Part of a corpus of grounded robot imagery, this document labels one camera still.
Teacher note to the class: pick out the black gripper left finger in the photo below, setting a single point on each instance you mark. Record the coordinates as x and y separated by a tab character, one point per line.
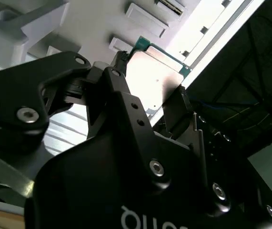
14	95

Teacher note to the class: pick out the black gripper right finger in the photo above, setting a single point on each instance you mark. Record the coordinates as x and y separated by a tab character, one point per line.
181	114

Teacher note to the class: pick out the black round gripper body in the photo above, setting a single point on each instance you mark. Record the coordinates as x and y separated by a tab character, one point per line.
90	190

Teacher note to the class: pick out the silver green CPU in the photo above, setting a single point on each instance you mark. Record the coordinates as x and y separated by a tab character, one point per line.
154	76

